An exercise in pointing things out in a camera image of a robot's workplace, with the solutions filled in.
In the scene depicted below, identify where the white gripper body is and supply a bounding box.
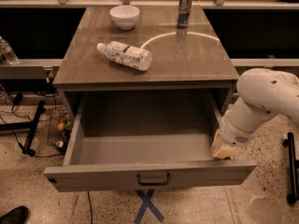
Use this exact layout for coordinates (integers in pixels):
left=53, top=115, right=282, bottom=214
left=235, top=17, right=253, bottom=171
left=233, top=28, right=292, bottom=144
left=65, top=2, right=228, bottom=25
left=220, top=110, right=257, bottom=147

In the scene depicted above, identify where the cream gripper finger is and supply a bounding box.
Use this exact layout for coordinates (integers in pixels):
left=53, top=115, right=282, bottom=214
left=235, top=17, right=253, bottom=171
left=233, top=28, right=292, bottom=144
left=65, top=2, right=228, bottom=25
left=211, top=130, right=221, bottom=150
left=211, top=140, right=236, bottom=159

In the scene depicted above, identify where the grey top drawer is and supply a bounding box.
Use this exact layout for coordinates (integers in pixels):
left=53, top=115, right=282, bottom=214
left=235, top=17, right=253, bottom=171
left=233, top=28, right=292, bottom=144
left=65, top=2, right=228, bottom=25
left=45, top=90, right=256, bottom=191

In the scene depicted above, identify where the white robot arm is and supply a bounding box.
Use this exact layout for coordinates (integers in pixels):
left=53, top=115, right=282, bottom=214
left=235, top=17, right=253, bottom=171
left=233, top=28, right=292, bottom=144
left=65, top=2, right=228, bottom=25
left=211, top=68, right=299, bottom=159

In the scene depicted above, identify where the grey drawer cabinet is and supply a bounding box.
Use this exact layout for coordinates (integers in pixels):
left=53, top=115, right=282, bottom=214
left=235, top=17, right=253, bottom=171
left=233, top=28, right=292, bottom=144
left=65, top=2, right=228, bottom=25
left=52, top=5, right=240, bottom=135

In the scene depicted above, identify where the black stand leg right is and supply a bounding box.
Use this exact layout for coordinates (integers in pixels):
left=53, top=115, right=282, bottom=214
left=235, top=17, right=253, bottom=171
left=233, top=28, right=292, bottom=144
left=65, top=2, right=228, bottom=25
left=282, top=133, right=299, bottom=205

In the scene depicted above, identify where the black stand leg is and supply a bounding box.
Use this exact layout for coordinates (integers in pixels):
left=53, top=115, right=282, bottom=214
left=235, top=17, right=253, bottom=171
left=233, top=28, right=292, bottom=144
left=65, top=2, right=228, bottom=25
left=0, top=101, right=46, bottom=156
left=282, top=133, right=299, bottom=205

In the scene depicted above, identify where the blue tape cross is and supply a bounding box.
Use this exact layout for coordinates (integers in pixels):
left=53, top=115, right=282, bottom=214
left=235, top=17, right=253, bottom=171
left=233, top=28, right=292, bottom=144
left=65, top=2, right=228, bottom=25
left=134, top=189, right=164, bottom=224

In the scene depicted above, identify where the clear plastic water bottle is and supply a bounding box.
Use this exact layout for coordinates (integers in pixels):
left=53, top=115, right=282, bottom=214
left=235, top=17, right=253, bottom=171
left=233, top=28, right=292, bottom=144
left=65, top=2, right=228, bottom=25
left=96, top=41, right=152, bottom=71

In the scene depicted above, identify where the blue silver drink can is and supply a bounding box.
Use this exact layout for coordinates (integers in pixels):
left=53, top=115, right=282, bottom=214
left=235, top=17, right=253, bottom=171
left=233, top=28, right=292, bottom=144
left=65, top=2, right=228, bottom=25
left=177, top=0, right=192, bottom=28

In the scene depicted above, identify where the white ceramic bowl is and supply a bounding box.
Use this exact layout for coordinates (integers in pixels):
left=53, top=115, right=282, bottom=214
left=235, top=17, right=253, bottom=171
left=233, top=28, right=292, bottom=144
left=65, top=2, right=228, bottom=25
left=109, top=5, right=140, bottom=30

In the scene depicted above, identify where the black stand leg left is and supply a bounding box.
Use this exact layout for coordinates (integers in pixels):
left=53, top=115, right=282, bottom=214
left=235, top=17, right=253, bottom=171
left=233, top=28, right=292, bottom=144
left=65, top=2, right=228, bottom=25
left=0, top=101, right=46, bottom=156

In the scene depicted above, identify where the black shoe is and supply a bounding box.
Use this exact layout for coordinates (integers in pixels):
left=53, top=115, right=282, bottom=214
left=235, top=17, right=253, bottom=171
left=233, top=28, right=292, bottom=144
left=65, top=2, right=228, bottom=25
left=0, top=206, right=29, bottom=224

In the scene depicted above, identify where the small clear bottle left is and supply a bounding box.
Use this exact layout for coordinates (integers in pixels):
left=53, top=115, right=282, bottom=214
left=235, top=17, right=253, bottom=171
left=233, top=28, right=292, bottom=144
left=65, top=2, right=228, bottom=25
left=0, top=36, right=20, bottom=64

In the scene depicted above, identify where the wire basket with fruit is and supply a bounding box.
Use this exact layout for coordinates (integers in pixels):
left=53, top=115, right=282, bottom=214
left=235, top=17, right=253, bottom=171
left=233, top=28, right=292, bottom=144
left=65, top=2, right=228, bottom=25
left=47, top=106, right=73, bottom=154

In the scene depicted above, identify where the black floor cable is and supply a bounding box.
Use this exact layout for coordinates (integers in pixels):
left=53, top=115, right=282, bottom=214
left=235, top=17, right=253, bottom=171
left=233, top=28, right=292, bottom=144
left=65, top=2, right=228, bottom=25
left=0, top=91, right=94, bottom=224

